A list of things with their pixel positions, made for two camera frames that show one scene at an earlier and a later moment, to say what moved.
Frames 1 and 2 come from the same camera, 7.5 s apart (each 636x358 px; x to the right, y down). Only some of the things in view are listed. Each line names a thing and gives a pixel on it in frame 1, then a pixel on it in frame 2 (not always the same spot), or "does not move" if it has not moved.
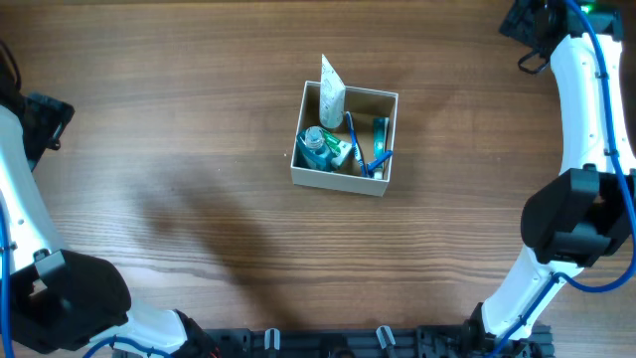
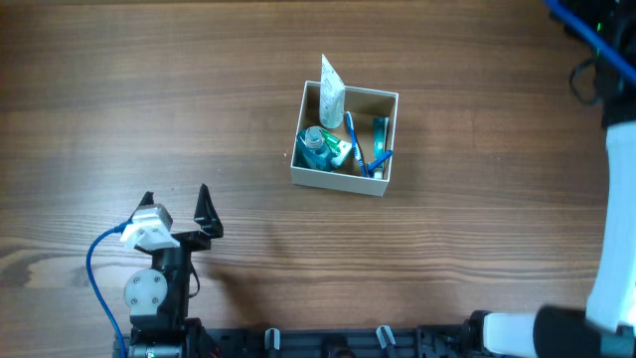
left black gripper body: x=43 y=119 to x=180 y=258
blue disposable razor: x=382 y=158 does not move
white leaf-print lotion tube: x=332 y=96 does not move
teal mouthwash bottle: x=311 y=151 does not move
